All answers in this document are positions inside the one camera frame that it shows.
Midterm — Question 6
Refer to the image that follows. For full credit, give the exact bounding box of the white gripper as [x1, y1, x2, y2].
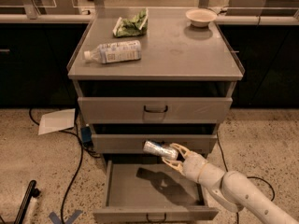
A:
[162, 143, 207, 183]

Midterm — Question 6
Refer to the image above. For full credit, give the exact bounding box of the silver redbull can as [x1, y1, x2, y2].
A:
[143, 140, 178, 160]

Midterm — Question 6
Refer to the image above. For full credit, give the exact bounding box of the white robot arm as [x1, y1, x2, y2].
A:
[162, 143, 299, 224]

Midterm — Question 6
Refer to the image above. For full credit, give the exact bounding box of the grey bottom drawer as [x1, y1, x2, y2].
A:
[93, 161, 218, 223]

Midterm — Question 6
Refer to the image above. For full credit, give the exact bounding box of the grey drawer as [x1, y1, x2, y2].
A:
[93, 161, 218, 223]
[92, 134, 217, 154]
[78, 97, 232, 124]

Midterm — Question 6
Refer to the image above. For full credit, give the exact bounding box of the grey middle drawer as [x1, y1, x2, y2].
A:
[92, 134, 217, 154]

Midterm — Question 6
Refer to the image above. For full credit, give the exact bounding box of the grey metal drawer cabinet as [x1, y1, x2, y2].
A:
[66, 7, 246, 173]

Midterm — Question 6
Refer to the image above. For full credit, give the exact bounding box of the grey top drawer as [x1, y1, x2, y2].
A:
[78, 97, 232, 124]

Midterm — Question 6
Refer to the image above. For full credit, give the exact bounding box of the dark counter cabinet left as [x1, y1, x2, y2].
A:
[0, 21, 88, 107]

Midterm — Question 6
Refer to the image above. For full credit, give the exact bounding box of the blue power adapter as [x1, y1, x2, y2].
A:
[80, 126, 93, 146]

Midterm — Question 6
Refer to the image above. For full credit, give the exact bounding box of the clear plastic water bottle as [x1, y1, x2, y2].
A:
[83, 40, 141, 64]

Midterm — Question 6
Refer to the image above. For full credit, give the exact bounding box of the white paper sheet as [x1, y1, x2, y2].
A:
[38, 108, 75, 135]

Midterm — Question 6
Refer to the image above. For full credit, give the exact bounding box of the blue tape cross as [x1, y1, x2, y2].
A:
[48, 209, 84, 224]

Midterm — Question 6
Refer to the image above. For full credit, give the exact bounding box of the green chip bag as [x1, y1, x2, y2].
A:
[112, 8, 149, 38]

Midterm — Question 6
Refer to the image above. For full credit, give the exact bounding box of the white paper bowl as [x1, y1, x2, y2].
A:
[186, 8, 217, 28]

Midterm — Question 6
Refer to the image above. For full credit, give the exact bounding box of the black stand bar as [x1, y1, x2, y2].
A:
[13, 180, 40, 224]

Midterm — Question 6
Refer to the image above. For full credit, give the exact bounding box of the black cable right floor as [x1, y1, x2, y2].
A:
[216, 133, 276, 224]

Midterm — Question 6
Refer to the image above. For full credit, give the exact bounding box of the black cable floor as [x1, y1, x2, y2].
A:
[216, 133, 276, 224]
[28, 107, 101, 224]

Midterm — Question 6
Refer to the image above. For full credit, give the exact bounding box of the black cable left floor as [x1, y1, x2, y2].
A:
[28, 107, 101, 224]

